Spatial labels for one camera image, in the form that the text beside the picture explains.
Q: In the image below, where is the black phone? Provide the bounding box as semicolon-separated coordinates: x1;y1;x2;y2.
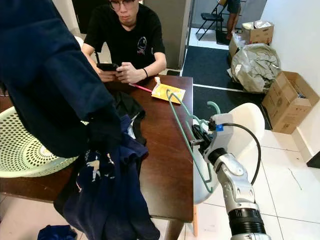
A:
97;62;120;72

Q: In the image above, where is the light green laundry basket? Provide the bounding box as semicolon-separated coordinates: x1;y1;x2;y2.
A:
0;106;81;178

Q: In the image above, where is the pink pen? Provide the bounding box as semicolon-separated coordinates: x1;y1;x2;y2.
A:
128;82;153;93

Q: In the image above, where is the person in black T-shirt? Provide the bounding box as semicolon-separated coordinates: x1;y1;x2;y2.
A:
81;0;167;84

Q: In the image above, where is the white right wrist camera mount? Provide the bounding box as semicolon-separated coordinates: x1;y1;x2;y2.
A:
207;113;233;156

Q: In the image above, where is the green plastic hanger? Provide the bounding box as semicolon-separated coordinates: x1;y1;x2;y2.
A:
166;89;222;193

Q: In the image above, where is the small cardboard box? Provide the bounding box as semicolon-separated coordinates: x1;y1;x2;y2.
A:
241;20;275;46

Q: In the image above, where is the crumpled grey bag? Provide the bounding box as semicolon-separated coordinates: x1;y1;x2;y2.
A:
230;43;282;94

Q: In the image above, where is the person in dark shorts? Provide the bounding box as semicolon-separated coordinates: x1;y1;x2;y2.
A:
226;0;242;35

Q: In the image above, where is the large open cardboard box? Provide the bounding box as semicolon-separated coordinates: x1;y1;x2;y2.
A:
261;71;320;135

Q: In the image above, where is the black garment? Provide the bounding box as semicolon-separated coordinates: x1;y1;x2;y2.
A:
112;90;148;146

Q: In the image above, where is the blue cloth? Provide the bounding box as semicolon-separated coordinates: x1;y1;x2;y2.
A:
37;224;78;240

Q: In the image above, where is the black folding chair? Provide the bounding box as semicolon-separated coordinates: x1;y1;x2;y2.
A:
195;2;226;41

